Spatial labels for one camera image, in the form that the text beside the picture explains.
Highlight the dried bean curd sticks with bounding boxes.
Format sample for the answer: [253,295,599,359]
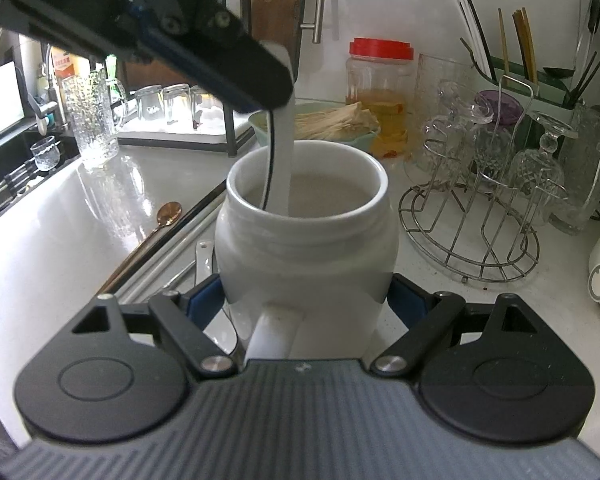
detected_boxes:
[292,101,381,142]

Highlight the white spoon with black edge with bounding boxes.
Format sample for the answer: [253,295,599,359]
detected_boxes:
[260,42,297,218]

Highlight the white drip tray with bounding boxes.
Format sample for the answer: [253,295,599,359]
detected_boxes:
[117,109,253,150]

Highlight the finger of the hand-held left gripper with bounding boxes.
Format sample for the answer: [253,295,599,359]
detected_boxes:
[140,7,295,112]

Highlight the green chopstick holder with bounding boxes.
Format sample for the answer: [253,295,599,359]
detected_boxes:
[472,57,588,111]

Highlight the white ceramic jar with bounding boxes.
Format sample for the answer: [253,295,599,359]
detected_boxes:
[214,140,400,361]

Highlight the metal wire glass rack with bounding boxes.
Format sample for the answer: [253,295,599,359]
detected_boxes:
[397,75,541,283]

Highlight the black ladle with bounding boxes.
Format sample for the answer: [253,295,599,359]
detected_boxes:
[544,55,600,107]

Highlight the small clear glass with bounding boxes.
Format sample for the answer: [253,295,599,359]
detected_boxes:
[162,84,191,123]
[135,85,164,123]
[190,86,216,130]

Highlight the steel cabinet handle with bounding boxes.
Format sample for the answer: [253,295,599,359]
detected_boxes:
[300,0,329,44]

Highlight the purple glass cup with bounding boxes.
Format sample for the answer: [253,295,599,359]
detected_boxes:
[475,90,523,126]

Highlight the green bowl with food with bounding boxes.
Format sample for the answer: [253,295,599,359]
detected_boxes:
[248,100,381,150]

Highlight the brown wooden chopstick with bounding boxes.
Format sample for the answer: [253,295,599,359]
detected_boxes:
[511,9,533,83]
[521,6,540,83]

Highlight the small crystal glass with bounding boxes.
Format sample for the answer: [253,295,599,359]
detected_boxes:
[30,136,61,171]

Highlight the steel faucet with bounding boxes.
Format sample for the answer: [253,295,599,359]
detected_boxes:
[27,42,65,134]

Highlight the rose gold spoon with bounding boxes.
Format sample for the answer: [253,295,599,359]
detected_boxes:
[96,201,183,297]

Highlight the textured glass pitcher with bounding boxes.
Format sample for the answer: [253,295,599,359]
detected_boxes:
[545,105,600,236]

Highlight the cut crystal glass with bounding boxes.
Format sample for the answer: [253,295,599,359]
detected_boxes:
[472,110,518,181]

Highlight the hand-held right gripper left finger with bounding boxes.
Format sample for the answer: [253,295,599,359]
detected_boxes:
[71,275,238,380]

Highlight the crystal stem glass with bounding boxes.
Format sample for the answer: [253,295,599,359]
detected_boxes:
[507,112,578,221]

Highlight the orange label detergent bottle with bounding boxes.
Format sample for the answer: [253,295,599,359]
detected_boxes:
[50,45,89,82]

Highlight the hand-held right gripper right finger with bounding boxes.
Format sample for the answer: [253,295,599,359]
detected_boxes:
[370,274,538,376]

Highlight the light wooden chopstick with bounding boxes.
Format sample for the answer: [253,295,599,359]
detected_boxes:
[497,7,510,75]

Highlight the white ceramic spoon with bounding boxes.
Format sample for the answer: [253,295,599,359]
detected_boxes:
[195,241,240,353]

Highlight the black dish rack frame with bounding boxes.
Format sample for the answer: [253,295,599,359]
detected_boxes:
[222,105,257,158]

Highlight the clear glass cup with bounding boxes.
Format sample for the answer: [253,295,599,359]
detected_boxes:
[422,80,496,171]

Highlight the textured glass mug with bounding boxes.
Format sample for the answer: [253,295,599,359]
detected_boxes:
[61,71,128,168]

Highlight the tall clear glass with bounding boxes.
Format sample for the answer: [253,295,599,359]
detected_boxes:
[412,54,481,171]

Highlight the brown wooden cutting board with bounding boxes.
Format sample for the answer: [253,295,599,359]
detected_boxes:
[250,0,308,81]

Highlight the hanging black kitchen utensil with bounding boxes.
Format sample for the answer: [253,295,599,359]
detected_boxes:
[575,0,600,81]

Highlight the red-lid plastic jar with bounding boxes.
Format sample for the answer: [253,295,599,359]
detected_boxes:
[345,37,416,161]

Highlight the black sink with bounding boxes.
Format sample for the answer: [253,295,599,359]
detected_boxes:
[0,130,81,233]

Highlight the black chopstick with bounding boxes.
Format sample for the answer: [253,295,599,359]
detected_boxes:
[112,184,228,298]
[467,0,497,82]

